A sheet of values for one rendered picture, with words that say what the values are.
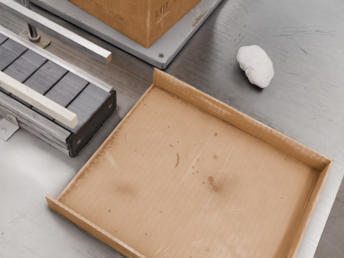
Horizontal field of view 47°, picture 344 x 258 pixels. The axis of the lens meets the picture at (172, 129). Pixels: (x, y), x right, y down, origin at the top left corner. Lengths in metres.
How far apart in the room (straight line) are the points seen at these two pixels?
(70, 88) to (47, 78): 0.04
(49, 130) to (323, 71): 0.48
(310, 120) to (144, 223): 0.32
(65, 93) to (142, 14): 0.17
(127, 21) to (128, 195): 0.29
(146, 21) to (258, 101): 0.22
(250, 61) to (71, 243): 0.40
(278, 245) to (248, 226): 0.05
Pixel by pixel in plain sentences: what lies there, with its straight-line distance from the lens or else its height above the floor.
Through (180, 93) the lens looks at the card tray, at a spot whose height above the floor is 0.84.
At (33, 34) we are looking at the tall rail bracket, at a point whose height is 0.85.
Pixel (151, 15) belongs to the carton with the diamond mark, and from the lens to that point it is 0.63.
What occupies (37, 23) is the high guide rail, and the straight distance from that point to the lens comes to 0.57.
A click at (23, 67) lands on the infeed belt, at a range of 0.63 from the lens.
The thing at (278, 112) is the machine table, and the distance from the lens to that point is 0.67.
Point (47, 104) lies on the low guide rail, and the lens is 0.53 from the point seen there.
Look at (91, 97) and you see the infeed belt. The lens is 0.58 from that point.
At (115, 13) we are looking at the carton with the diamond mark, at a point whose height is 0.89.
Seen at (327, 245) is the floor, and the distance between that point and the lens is 1.56.
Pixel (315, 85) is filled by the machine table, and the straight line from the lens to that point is 0.74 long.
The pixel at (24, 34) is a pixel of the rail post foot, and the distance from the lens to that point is 0.74.
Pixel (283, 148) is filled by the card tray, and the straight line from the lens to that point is 0.62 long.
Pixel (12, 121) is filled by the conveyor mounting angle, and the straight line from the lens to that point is 0.62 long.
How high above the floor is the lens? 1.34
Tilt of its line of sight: 56 degrees down
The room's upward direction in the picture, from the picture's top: 11 degrees clockwise
